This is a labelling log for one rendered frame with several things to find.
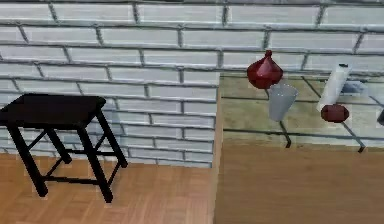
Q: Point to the dark red cone-shaped vase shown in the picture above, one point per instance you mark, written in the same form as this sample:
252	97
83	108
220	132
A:
265	71

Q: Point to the grey cup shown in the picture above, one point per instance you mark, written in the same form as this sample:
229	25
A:
280	101

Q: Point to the wooden counter cabinet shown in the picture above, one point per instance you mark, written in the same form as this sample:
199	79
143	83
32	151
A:
283	180

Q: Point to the dark red round fruit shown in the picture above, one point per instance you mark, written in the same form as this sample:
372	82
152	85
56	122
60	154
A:
334	113

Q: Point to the black stool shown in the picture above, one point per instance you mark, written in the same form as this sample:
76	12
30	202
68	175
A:
50	110

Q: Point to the dark object at edge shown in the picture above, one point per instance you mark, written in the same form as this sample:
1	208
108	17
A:
381	118

